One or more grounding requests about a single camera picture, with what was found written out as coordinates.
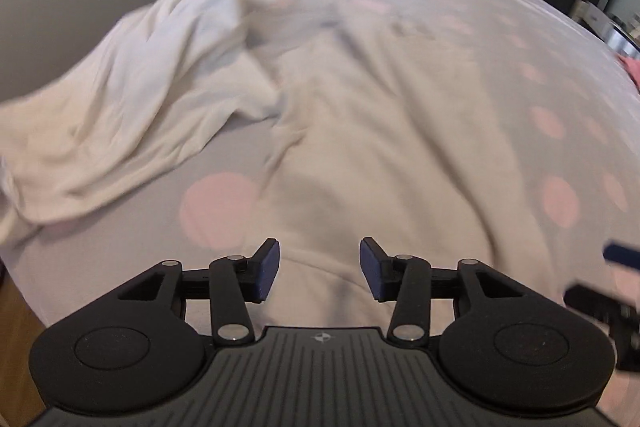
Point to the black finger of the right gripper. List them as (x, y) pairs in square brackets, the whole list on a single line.
[(622, 255), (601, 307)]

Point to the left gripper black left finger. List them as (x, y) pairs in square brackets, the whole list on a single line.
[(235, 281)]

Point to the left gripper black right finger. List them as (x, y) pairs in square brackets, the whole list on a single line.
[(405, 281)]

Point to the cream sweatshirt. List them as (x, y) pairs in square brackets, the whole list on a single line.
[(386, 131)]

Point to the grey pink-dotted bed sheet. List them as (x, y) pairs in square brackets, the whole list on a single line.
[(123, 291)]

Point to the pink pillow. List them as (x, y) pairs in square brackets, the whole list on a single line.
[(632, 68)]

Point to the cluttered bedside table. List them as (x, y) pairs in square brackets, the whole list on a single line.
[(599, 24)]

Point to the white crumpled garment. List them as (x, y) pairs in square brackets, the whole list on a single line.
[(151, 95)]

